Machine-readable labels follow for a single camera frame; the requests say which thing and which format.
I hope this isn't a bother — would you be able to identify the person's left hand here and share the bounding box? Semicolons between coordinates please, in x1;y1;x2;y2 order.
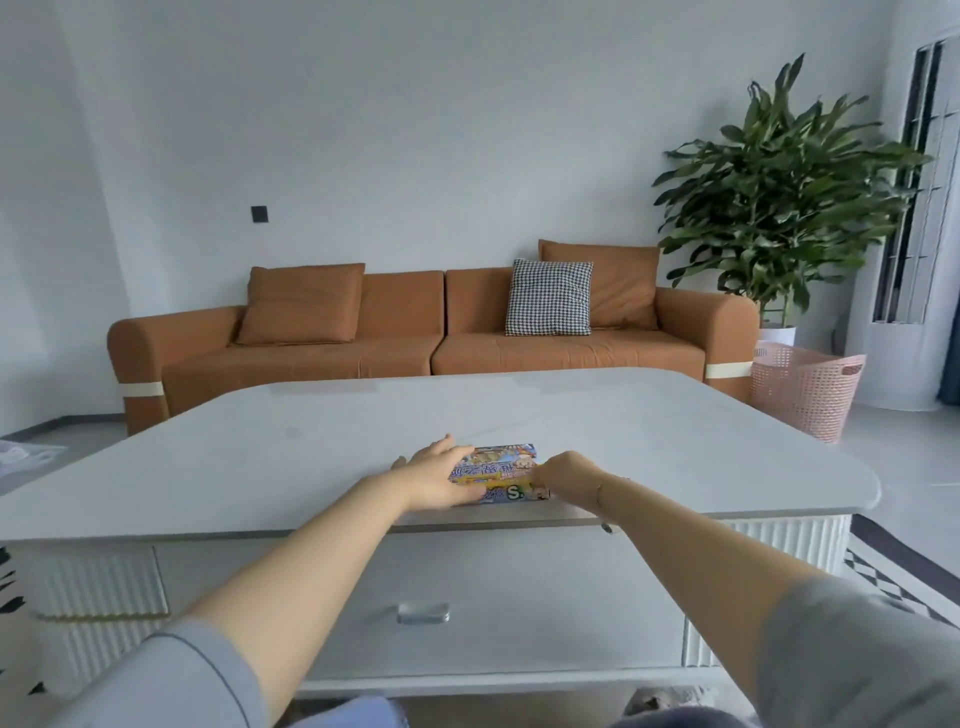
390;435;487;513

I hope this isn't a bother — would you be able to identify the person's right hand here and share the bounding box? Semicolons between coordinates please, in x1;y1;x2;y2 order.
530;450;606;516

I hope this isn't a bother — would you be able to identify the colourful snack box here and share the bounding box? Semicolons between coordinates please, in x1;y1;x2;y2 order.
448;443;552;506

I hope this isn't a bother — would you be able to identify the person's right forearm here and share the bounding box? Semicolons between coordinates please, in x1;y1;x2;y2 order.
596;474;834;710

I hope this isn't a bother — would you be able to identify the person's left forearm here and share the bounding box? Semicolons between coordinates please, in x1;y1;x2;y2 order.
183;471;411;726

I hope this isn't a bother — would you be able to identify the white coffee table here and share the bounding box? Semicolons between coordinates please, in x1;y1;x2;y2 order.
0;366;883;700

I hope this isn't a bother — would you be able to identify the houndstooth black white cushion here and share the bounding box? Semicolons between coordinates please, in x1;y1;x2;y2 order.
504;258;595;338

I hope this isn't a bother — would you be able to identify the tall orange sofa cushion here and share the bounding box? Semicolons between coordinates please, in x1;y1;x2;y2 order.
537;240;662;332

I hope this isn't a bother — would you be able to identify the orange fabric sofa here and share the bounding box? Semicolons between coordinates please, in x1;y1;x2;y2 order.
106;240;761;438

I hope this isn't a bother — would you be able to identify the wide orange sofa cushion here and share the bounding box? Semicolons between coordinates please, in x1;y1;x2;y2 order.
234;263;367;348

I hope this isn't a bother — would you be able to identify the pink plastic laundry basket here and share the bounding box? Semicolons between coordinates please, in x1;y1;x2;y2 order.
749;340;868;445

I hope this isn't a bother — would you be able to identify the large green leafy plant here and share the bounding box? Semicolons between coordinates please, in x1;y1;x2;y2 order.
650;53;936;332

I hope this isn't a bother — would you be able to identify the person's grey shirt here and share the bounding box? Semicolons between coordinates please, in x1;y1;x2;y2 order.
45;573;960;728

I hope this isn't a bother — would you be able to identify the blue curtain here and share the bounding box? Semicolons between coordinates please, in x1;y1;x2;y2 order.
936;296;960;408

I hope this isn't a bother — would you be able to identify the white tower air conditioner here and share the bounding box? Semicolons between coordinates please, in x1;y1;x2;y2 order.
846;30;960;413

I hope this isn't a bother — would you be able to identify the white plastic bag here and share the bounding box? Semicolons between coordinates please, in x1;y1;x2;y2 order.
0;439;69;498

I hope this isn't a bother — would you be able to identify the thin wrist bracelet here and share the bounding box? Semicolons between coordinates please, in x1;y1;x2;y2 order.
595;477;633;536

